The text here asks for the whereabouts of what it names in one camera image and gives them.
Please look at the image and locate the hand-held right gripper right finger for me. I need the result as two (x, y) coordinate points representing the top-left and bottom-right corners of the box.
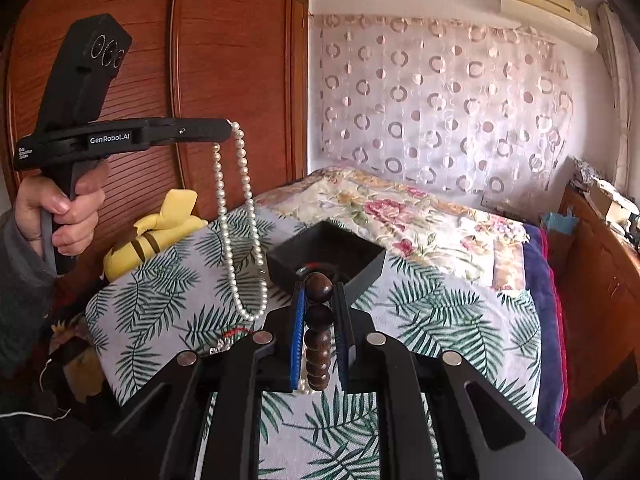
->
(332, 282), (585, 480)

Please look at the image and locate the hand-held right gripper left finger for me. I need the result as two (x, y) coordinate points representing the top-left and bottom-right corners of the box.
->
(65, 280), (312, 480)

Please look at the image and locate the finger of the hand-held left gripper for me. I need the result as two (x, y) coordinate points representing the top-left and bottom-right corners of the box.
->
(145, 116), (233, 149)

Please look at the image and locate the brown wooden bead bracelet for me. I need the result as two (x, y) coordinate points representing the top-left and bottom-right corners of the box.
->
(300, 271), (334, 394)

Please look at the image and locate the black jewelry box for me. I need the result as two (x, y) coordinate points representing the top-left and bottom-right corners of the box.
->
(267, 219), (388, 312)

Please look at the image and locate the white pearl necklace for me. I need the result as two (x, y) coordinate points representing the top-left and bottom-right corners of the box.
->
(211, 120), (269, 323)

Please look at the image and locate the person's left forearm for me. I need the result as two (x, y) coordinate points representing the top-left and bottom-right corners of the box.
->
(0, 209), (76, 480)

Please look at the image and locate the person's left hand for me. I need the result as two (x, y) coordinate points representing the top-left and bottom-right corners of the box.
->
(14, 158), (111, 259)

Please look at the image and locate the wooden wardrobe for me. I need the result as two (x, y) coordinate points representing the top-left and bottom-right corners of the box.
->
(5, 0), (311, 221)

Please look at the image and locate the palm leaf print pillow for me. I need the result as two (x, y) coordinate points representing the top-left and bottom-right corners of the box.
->
(84, 200), (544, 480)

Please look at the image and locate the yellow striped plush toy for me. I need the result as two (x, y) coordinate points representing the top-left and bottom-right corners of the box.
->
(103, 189), (209, 281)

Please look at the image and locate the floral quilt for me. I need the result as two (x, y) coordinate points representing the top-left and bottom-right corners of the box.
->
(257, 165), (529, 293)

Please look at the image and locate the blue blanket with pink trim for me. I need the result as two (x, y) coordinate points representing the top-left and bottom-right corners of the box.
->
(523, 223), (571, 451)

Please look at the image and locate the circle patterned curtain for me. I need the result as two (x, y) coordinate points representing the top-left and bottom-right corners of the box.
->
(313, 13), (574, 196)

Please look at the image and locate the wooden dresser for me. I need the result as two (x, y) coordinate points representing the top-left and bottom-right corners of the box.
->
(548, 182), (640, 441)

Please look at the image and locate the clutter on dresser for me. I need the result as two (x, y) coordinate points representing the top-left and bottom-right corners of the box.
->
(573, 156), (640, 246)

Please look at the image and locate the wall air conditioner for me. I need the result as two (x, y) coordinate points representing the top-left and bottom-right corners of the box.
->
(500, 0), (600, 53)

